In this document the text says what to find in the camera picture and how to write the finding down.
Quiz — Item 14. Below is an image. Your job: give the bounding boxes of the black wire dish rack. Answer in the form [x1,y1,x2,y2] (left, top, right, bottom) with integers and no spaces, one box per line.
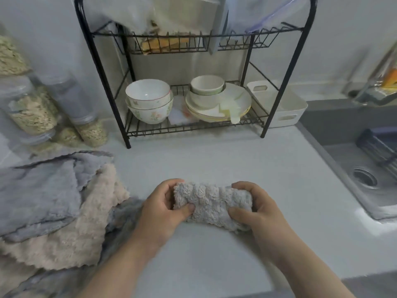
[74,0,318,149]

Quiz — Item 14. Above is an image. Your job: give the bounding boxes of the small clear jar of oats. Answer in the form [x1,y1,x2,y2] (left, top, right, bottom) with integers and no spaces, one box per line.
[74,119,109,148]

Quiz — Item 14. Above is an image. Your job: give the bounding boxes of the chrome faucet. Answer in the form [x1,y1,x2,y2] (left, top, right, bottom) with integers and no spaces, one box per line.
[347,43,397,106]

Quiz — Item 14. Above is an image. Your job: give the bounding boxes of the grey kitchen sink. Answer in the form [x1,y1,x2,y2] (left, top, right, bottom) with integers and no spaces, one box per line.
[297,99,397,221]

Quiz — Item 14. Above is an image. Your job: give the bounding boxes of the person's left hand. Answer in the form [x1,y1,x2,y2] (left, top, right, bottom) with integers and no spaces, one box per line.
[132,178,196,249]

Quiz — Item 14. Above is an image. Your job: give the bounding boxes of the blue rimmed container lid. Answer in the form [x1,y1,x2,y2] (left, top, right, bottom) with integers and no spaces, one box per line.
[228,0,303,33]

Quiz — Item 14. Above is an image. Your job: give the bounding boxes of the yellow dish cloth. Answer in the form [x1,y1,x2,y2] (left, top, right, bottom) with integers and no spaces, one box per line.
[139,35,190,54]

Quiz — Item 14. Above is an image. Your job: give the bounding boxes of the person's left forearm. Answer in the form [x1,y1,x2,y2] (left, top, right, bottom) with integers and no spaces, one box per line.
[77,237,162,298]

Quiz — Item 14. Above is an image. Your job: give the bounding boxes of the short clear plastic jar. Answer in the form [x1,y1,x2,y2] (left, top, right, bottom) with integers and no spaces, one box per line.
[18,127,83,152]

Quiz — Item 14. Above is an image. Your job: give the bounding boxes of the pile of fluffy cloths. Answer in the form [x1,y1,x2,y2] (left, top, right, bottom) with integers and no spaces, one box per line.
[0,151,146,298]

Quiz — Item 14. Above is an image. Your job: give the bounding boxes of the blue sink drain rack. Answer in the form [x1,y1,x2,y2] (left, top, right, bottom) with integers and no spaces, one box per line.
[356,127,397,180]

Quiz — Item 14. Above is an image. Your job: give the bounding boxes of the small bowls on plates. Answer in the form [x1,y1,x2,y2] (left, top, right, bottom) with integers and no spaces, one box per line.
[186,103,252,123]

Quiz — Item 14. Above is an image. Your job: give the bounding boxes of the small white bowl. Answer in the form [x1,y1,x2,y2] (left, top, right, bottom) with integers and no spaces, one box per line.
[188,85,227,110]
[189,74,226,95]

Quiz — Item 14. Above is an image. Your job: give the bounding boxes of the person's right hand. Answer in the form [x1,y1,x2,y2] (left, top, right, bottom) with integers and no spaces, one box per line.
[228,181,298,264]

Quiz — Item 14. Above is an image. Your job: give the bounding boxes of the pale green rice paddle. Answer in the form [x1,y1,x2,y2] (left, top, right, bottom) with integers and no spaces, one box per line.
[218,99,241,125]

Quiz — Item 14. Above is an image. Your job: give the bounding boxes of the clear jar grey contents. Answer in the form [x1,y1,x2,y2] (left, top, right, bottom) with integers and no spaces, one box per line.
[40,72,97,125]

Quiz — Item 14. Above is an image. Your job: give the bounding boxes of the large clear food container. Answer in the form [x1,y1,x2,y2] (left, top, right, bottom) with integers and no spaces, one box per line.
[152,0,224,34]

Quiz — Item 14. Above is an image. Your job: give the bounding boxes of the grey checked towel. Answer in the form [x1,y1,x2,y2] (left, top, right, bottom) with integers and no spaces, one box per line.
[172,182,254,232]

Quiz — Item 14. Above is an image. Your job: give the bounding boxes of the grey plastic lid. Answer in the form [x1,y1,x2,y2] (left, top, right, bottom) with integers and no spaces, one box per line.
[208,6,230,55]

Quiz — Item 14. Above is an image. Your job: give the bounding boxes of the clear plastic food container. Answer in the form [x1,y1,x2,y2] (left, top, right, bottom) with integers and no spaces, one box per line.
[90,0,155,31]

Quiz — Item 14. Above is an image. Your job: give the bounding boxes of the white plastic basket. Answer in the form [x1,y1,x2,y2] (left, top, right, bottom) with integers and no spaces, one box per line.
[246,79,309,129]

